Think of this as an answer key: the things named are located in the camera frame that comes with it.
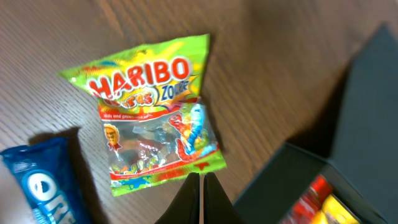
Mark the black open gift box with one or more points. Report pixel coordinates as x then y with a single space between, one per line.
353 145

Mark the red snack packet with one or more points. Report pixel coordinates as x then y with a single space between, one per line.
310 202

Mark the yellow snack packet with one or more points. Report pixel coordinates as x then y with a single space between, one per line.
333 212

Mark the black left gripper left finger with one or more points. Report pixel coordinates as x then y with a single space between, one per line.
185 207

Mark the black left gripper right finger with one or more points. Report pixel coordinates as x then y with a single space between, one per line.
217 208

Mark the green Haribo gummy bag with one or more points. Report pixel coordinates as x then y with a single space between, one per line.
155 124

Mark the blue Oreo cookie pack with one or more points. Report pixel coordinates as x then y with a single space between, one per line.
45 175

